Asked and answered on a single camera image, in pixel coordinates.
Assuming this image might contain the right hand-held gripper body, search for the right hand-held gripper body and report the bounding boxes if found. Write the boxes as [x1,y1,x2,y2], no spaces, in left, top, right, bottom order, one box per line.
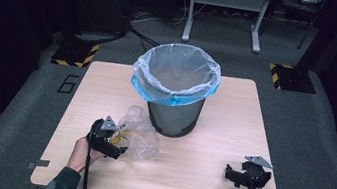
[234,153,275,189]

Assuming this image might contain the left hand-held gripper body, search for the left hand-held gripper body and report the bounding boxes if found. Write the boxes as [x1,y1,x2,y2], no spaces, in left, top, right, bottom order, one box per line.
[84,112,121,155]

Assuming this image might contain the clear plastic bag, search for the clear plastic bag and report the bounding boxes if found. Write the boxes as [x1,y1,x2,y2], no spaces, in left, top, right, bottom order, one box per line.
[110,101,167,167]

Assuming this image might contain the grey trash bin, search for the grey trash bin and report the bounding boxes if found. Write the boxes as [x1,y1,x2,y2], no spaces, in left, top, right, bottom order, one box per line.
[141,90,207,143]

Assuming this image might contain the person's left hand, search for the person's left hand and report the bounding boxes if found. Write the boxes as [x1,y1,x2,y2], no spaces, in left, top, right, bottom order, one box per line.
[65,134,107,177]

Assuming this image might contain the grey tape strip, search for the grey tape strip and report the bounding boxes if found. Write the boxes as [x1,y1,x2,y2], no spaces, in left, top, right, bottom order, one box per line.
[26,156,51,173]

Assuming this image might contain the translucent blue bin liner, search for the translucent blue bin liner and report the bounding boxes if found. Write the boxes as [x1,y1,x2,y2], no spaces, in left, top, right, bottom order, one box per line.
[126,36,227,114]

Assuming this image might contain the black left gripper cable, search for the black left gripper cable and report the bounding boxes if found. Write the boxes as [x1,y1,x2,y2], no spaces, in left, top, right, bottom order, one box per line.
[81,145,101,189]

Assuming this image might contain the black yellow striped base plate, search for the black yellow striped base plate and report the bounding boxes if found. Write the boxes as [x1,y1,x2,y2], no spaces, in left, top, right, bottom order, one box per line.
[50,36,101,72]
[265,61,321,96]

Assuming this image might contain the cables on floor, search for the cables on floor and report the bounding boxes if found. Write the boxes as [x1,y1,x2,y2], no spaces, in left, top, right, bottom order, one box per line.
[129,0,212,35]

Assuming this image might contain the black stand post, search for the black stand post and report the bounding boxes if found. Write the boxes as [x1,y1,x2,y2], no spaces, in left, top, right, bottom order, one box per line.
[72,0,168,56]
[292,0,337,78]

